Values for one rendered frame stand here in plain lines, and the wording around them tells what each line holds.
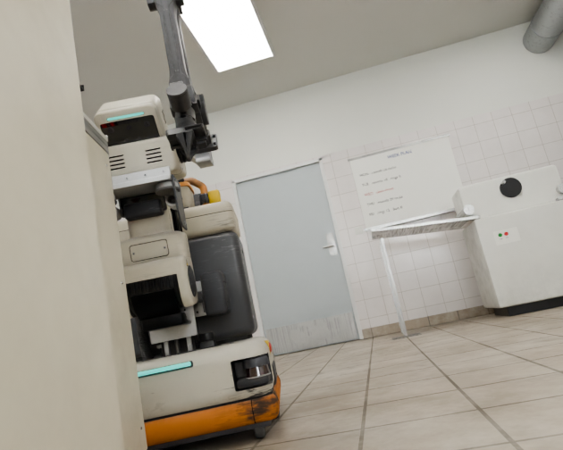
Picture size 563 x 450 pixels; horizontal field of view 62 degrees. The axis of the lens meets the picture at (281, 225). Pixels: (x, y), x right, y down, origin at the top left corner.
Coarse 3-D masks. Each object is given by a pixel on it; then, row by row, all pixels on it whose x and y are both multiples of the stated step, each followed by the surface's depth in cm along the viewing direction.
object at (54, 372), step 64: (0, 0) 39; (64, 0) 56; (0, 64) 37; (64, 64) 51; (0, 128) 35; (64, 128) 48; (0, 192) 33; (64, 192) 44; (0, 256) 32; (64, 256) 42; (0, 320) 30; (64, 320) 39; (0, 384) 29; (64, 384) 37; (0, 448) 28; (64, 448) 35
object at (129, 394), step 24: (96, 144) 118; (96, 168) 114; (96, 192) 110; (96, 216) 107; (120, 264) 117; (120, 288) 114; (120, 312) 110; (120, 336) 107; (120, 360) 104; (120, 384) 101; (120, 408) 99; (144, 432) 110
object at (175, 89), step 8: (168, 88) 128; (176, 88) 127; (184, 88) 127; (168, 96) 127; (176, 96) 126; (184, 96) 127; (176, 104) 128; (184, 104) 128; (192, 104) 136; (200, 104) 139
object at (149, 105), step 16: (144, 96) 161; (112, 112) 153; (128, 112) 154; (144, 112) 154; (160, 112) 160; (112, 128) 155; (128, 128) 156; (144, 128) 157; (160, 128) 157; (112, 144) 158
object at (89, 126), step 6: (84, 114) 116; (84, 120) 116; (90, 120) 120; (90, 126) 119; (96, 126) 123; (90, 132) 118; (96, 132) 123; (102, 132) 128; (96, 138) 122; (102, 138) 127; (102, 144) 126
